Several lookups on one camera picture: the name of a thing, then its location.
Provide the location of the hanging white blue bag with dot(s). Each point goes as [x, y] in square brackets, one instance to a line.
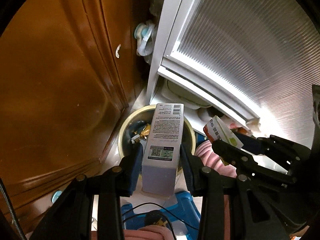
[144, 35]

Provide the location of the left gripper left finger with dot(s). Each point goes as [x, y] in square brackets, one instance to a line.
[130, 170]

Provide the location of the round trash bin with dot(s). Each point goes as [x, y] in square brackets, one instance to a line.
[137, 129]

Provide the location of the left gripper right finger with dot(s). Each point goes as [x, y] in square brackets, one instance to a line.
[192, 169]

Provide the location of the white blue cardboard box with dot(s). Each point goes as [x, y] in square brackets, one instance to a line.
[162, 152]

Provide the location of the white cabinet knob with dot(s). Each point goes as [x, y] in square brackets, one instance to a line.
[117, 51]

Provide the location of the brown wooden cabinet door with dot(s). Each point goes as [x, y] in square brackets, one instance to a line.
[63, 92]

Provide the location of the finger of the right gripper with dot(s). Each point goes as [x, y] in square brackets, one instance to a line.
[242, 161]
[256, 146]

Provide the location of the ribbed glass sliding door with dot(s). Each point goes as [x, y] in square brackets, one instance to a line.
[254, 60]

